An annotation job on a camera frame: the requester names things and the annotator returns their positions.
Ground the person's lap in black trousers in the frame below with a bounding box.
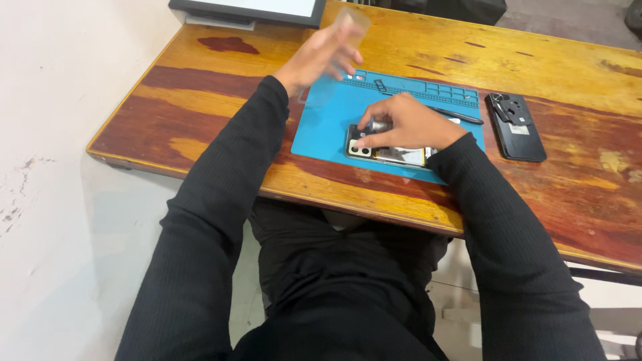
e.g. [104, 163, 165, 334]
[228, 197, 452, 361]

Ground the black framed monitor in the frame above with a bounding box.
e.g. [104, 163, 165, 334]
[168, 0, 328, 30]

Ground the black phone back panel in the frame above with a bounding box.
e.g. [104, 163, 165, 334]
[485, 93, 548, 163]

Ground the black pen-shaped tool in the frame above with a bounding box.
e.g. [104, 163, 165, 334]
[426, 105, 485, 126]

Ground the person's left hand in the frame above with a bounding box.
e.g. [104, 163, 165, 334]
[273, 21, 365, 98]

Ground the opened smartphone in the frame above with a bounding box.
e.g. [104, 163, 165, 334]
[345, 124, 440, 170]

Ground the blue silicone repair mat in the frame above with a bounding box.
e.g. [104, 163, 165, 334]
[291, 69, 486, 186]

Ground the clear plastic phone cover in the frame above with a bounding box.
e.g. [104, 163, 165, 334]
[297, 6, 372, 107]

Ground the black metal table frame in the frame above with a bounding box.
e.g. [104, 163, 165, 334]
[568, 267, 642, 287]

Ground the black bracket plate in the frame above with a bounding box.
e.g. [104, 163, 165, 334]
[494, 98, 533, 127]

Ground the dark chair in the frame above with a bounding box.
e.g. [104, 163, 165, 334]
[351, 0, 508, 27]

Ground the person's right hand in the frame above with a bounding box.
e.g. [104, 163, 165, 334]
[354, 92, 468, 151]

